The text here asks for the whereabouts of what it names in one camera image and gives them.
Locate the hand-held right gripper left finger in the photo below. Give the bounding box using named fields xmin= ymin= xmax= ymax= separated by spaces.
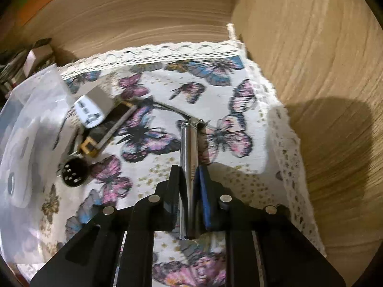
xmin=30 ymin=165 xmax=182 ymax=287

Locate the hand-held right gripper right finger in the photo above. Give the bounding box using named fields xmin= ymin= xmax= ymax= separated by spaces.
xmin=193 ymin=163 xmax=348 ymax=287

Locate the silver metal cylinder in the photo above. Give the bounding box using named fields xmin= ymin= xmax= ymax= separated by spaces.
xmin=176 ymin=119 xmax=208 ymax=240

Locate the black round plug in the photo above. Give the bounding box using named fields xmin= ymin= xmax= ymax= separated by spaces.
xmin=58 ymin=155 xmax=90 ymax=188

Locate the white power adapter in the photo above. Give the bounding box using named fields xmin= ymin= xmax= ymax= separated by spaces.
xmin=74 ymin=86 xmax=116 ymax=129

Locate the clear plastic container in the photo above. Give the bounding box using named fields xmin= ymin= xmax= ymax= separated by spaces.
xmin=0 ymin=66 xmax=79 ymax=278

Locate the butterfly print lace tablecloth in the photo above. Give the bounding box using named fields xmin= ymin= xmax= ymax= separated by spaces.
xmin=39 ymin=40 xmax=327 ymax=287

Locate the wooden shelf cabinet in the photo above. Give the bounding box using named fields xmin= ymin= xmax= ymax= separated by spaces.
xmin=0 ymin=0 xmax=383 ymax=276

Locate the pile of small boxes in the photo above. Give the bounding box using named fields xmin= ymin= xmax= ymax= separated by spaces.
xmin=0 ymin=37 xmax=55 ymax=96

